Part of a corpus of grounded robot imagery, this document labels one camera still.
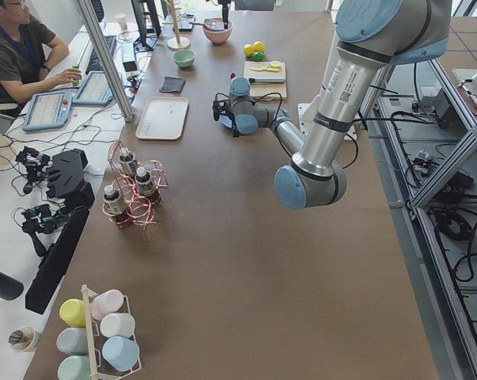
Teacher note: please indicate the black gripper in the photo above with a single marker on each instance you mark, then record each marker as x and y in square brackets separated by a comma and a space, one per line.
[225, 9]
[225, 117]

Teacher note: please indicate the blue plate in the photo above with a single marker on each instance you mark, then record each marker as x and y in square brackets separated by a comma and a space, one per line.
[227, 122]

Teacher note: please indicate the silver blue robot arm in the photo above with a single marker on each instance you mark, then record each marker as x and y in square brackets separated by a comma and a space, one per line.
[368, 35]

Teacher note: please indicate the metal ice scoop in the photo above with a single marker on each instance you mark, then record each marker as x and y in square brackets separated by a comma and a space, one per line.
[199, 23]

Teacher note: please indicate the clear ice cubes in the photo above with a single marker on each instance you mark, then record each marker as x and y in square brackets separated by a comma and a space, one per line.
[214, 25]

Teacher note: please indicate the pink bowl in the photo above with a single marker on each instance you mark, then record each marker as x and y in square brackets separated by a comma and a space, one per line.
[218, 37]

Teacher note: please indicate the yellow lemon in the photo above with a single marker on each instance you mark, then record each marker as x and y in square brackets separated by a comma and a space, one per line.
[259, 46]
[249, 50]

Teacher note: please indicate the wooden cutting board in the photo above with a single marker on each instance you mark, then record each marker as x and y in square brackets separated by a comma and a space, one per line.
[268, 90]

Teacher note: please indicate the wooden cup tree stand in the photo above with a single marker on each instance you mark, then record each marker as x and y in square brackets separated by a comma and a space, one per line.
[178, 42]

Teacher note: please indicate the green lime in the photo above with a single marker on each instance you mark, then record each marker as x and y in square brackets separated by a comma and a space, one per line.
[257, 56]

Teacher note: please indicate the green bowl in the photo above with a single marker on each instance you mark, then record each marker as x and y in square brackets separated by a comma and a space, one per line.
[183, 58]

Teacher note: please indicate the beige tray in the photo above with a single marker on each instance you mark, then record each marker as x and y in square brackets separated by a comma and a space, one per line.
[162, 118]

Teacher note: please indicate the lemon slices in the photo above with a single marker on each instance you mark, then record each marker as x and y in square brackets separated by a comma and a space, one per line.
[273, 66]

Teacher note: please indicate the grey folded cloth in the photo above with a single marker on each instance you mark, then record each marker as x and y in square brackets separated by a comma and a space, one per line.
[172, 85]

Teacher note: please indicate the dark drink bottle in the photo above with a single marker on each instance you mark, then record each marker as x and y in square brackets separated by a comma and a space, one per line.
[146, 186]
[128, 161]
[115, 206]

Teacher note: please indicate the paper cup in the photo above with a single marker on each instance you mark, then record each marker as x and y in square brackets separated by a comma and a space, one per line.
[121, 19]

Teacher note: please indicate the blue teach pendant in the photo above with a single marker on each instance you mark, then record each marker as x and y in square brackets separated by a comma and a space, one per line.
[48, 110]
[94, 91]

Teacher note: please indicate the pink cup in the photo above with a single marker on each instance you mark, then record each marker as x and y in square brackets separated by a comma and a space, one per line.
[106, 303]

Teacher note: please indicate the seated person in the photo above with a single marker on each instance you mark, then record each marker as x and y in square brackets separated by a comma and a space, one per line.
[29, 50]

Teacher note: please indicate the white cup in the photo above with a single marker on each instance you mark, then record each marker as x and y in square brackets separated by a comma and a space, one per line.
[118, 324]

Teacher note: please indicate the yellow cup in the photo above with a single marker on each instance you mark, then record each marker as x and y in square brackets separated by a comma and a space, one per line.
[72, 313]

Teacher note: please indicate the blue cup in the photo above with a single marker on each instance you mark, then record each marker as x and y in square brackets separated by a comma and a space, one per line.
[121, 353]

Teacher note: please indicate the grey cup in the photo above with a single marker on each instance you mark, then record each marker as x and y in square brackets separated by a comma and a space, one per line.
[72, 341]

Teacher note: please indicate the black thermos bottle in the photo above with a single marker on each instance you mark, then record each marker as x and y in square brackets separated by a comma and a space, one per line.
[10, 288]

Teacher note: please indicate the mint green cup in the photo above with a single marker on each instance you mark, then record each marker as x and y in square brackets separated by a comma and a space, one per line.
[74, 367]

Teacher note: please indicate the black handled knife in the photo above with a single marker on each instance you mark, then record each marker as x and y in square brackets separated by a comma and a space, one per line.
[260, 81]

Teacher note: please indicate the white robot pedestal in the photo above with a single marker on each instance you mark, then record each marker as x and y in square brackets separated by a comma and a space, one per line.
[306, 111]

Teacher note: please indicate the copper wire bottle rack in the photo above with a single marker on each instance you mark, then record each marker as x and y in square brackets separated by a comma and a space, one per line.
[140, 209]

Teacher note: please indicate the aluminium frame post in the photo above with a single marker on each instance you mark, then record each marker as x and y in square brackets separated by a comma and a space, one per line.
[92, 26]

